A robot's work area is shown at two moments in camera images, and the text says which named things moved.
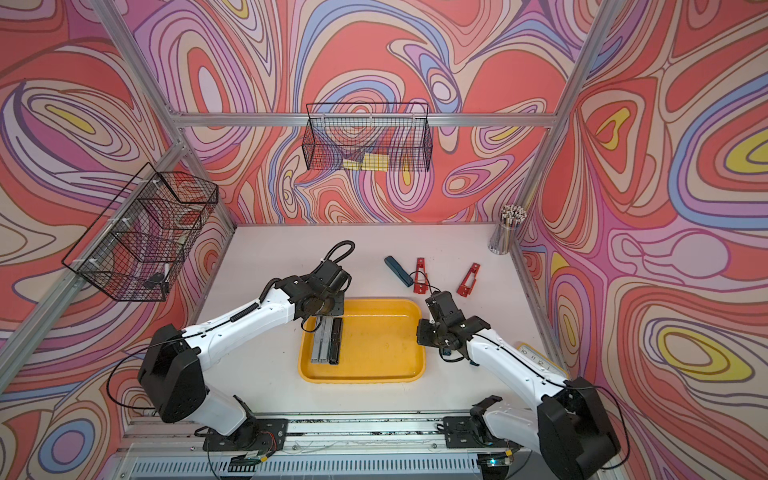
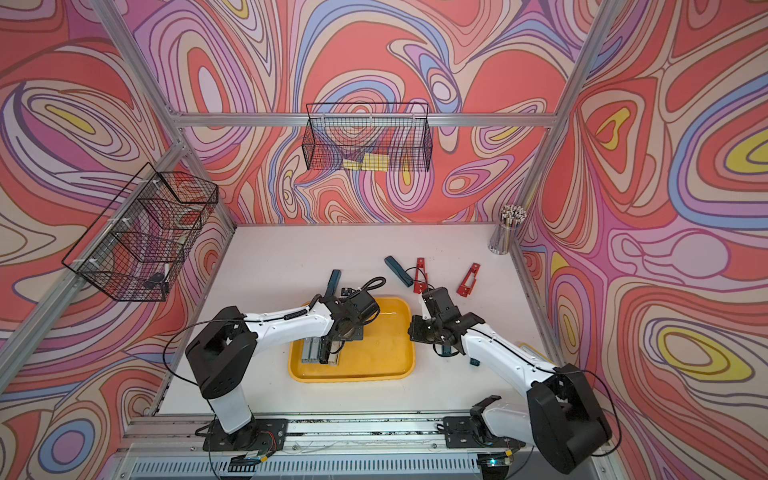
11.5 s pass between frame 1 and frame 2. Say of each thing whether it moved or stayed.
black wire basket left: stayed
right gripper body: stayed
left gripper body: moved
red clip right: stayed
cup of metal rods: stayed
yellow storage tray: stayed
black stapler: moved
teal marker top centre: stayed
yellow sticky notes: stayed
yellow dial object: stayed
